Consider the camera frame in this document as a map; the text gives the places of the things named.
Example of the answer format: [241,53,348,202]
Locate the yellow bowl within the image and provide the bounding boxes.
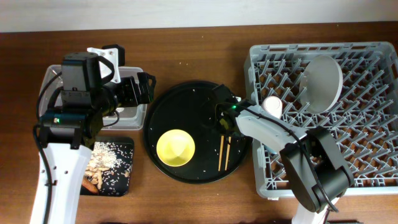
[156,129,195,167]

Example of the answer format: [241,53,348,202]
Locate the grey dishwasher rack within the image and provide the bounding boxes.
[244,42,397,195]

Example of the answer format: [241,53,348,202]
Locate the pink cup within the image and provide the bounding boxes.
[261,96,283,119]

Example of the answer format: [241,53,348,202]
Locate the wooden chopstick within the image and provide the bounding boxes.
[224,136,231,171]
[218,135,224,171]

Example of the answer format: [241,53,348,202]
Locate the orange carrot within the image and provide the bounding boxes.
[82,177,99,195]

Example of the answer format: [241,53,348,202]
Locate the grey plate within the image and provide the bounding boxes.
[299,55,343,114]

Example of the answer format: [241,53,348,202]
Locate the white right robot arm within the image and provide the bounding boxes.
[215,100,354,223]

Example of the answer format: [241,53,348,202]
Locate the pile of peanut shells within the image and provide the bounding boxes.
[84,142,131,191]

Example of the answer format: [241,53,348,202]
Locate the round black tray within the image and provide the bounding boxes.
[143,81,252,184]

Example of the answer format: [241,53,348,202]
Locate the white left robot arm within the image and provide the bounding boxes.
[30,72,156,223]

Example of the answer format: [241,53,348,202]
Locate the black rectangular tray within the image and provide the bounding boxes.
[80,136,135,197]

